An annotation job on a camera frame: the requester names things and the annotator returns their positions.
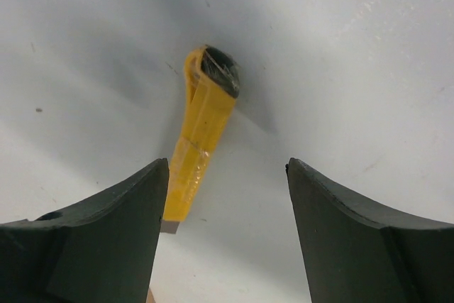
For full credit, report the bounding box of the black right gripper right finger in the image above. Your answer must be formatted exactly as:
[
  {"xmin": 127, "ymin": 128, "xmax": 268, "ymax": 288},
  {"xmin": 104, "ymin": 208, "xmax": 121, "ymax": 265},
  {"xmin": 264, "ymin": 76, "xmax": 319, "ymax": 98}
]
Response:
[{"xmin": 286, "ymin": 158, "xmax": 453, "ymax": 302}]

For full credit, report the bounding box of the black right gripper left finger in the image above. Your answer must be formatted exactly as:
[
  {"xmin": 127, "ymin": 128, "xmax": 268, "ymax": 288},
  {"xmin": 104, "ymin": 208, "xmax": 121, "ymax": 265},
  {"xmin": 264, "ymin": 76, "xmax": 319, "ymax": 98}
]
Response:
[{"xmin": 1, "ymin": 158, "xmax": 169, "ymax": 302}]

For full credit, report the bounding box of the yellow utility knife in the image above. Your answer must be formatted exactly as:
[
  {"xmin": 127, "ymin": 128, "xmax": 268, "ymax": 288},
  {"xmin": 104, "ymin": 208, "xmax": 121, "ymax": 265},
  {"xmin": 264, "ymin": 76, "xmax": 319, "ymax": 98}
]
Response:
[{"xmin": 160, "ymin": 45, "xmax": 240, "ymax": 234}]

